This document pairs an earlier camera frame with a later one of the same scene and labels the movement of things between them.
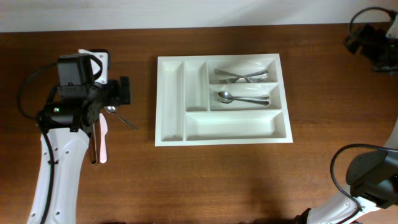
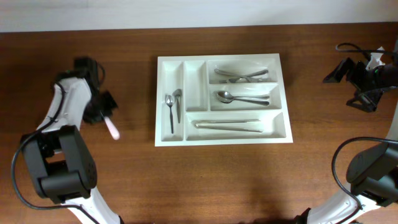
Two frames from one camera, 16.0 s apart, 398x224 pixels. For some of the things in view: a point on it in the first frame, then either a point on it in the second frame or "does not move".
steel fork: (245, 78) does not move
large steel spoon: (227, 96) to (231, 100)
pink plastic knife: (104, 130) to (112, 130)
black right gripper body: (384, 52) to (369, 84)
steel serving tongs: (94, 153) to (198, 123)
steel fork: (250, 79) does not move
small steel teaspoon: (112, 109) to (170, 101)
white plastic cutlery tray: (221, 99) does not move
